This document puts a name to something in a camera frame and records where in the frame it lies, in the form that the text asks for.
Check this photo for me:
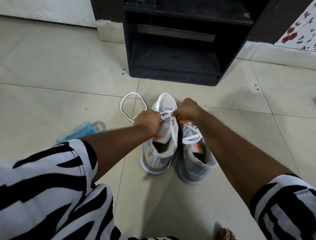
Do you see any person's left hand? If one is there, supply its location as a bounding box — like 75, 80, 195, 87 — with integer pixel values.
133, 109, 163, 136

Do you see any person's right hand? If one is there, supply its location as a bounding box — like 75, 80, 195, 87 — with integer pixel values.
171, 98, 204, 125

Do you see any white shoelace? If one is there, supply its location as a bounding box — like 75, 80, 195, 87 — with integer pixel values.
182, 125, 203, 145
119, 92, 179, 149

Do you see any person's left forearm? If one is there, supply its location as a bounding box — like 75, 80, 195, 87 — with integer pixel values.
80, 122, 151, 183

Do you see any person's right forearm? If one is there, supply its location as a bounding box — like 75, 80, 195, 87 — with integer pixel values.
195, 108, 301, 207

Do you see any person's right foot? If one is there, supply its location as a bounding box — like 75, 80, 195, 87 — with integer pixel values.
215, 228, 237, 240

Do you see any black open shelf box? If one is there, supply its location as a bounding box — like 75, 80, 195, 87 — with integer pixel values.
123, 0, 255, 86

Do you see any blue transparent bottle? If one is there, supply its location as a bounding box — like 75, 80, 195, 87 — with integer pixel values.
55, 120, 107, 144

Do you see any clear plastic box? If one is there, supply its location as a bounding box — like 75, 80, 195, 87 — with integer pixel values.
124, 0, 156, 7

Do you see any dark brown wooden cabinet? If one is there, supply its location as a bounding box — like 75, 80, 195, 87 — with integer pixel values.
90, 0, 315, 45

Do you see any zebra striped garment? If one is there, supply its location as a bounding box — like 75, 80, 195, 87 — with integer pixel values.
0, 139, 316, 240

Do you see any white floral patterned sheet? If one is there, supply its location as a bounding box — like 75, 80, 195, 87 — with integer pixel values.
274, 4, 316, 52

